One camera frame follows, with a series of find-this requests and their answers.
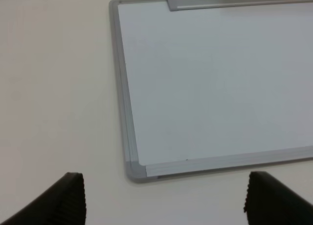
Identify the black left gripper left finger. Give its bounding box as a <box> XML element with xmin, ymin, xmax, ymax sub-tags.
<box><xmin>2</xmin><ymin>172</ymin><xmax>86</xmax><ymax>225</ymax></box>

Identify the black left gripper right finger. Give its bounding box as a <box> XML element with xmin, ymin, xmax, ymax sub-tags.
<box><xmin>244</xmin><ymin>171</ymin><xmax>313</xmax><ymax>225</ymax></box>

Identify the aluminium framed whiteboard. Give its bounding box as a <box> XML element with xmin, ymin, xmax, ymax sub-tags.
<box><xmin>109</xmin><ymin>0</ymin><xmax>313</xmax><ymax>180</ymax></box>

